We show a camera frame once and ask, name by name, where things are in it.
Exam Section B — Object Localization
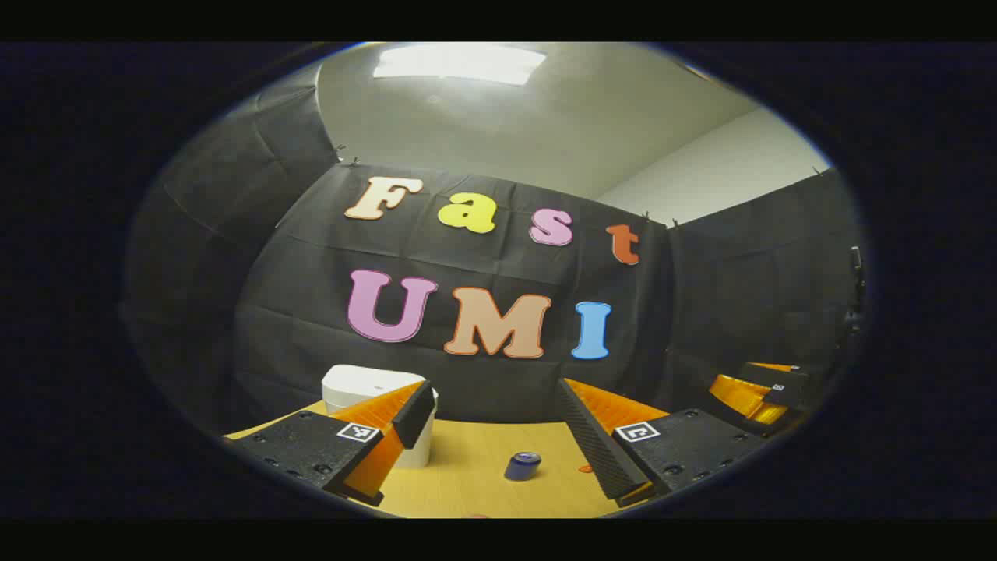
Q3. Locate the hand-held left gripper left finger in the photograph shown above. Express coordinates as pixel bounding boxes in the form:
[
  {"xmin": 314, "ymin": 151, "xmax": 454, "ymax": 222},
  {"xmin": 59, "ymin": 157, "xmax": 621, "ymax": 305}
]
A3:
[{"xmin": 224, "ymin": 379, "xmax": 437, "ymax": 507}]

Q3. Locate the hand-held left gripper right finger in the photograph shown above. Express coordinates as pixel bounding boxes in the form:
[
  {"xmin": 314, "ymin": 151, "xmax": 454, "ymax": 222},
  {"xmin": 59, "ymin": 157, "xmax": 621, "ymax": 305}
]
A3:
[{"xmin": 555, "ymin": 377, "xmax": 770, "ymax": 509}]

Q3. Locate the white desktop garbage bin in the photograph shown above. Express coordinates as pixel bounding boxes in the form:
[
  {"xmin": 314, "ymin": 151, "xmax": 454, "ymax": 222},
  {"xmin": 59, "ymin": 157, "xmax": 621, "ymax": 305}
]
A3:
[{"xmin": 322, "ymin": 364, "xmax": 439, "ymax": 469}]

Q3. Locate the blue pop can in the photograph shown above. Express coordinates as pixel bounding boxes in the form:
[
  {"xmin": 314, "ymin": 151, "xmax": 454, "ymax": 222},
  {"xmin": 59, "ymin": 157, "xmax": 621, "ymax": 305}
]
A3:
[{"xmin": 504, "ymin": 450, "xmax": 543, "ymax": 482}]

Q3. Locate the wooden desktop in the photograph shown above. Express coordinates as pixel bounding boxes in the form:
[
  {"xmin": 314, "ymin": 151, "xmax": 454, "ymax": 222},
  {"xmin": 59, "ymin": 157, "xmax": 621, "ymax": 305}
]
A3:
[{"xmin": 224, "ymin": 399, "xmax": 663, "ymax": 519}]

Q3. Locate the black backdrop cloth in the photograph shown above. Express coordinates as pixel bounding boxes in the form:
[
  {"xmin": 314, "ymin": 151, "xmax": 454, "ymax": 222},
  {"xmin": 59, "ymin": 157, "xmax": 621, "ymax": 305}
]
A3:
[{"xmin": 121, "ymin": 58, "xmax": 865, "ymax": 437}]

